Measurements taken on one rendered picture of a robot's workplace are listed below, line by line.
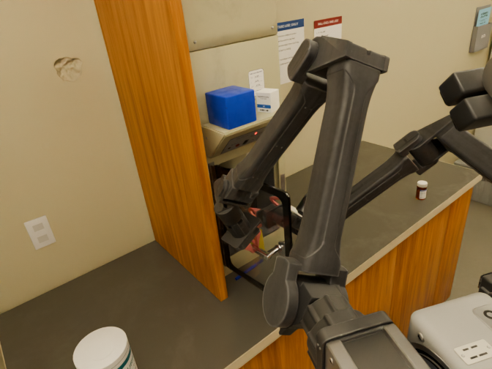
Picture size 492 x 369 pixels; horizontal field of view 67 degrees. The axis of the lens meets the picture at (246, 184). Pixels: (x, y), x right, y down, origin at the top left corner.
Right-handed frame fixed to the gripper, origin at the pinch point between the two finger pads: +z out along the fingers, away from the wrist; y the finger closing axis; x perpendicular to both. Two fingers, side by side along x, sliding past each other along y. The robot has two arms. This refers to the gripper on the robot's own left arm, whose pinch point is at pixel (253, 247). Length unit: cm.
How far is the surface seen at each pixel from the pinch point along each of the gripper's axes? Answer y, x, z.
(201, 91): -21.2, -22.5, -34.3
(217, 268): 9.2, -13.4, 9.6
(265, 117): -29.3, -11.1, -20.6
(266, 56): -46, -21, -29
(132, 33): -19, -39, -53
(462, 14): -249, -51, 75
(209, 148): -12.8, -19.3, -20.9
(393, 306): -37, 10, 94
